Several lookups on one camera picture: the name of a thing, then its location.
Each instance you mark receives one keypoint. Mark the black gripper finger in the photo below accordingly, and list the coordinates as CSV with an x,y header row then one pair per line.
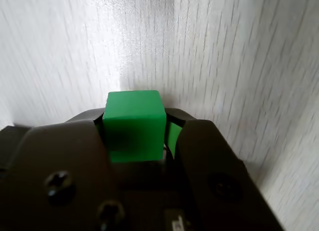
x,y
62,153
211,166

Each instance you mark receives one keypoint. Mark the green wooden cube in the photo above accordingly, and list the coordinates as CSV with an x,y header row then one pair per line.
x,y
134,126

